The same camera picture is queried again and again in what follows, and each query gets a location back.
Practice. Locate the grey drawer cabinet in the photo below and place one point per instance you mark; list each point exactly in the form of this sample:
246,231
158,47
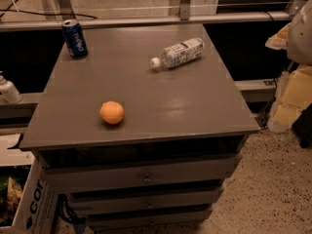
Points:
180,138

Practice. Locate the metal frame rail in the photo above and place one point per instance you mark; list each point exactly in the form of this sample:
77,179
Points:
42,14

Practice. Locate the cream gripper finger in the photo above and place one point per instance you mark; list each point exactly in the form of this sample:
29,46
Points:
293,95
279,41

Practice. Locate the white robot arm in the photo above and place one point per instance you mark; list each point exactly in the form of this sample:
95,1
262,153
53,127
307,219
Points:
299,48

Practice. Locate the white cardboard box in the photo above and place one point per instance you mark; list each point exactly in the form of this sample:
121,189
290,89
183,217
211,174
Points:
28,203

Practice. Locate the clear plastic water bottle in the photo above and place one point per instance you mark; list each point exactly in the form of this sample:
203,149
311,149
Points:
178,54

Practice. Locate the white bottle at left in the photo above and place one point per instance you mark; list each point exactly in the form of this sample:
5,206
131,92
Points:
9,91

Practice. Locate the orange fruit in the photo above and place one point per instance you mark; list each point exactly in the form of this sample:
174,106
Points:
112,112

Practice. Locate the blue pepsi can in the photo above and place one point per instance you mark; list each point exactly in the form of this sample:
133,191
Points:
74,38

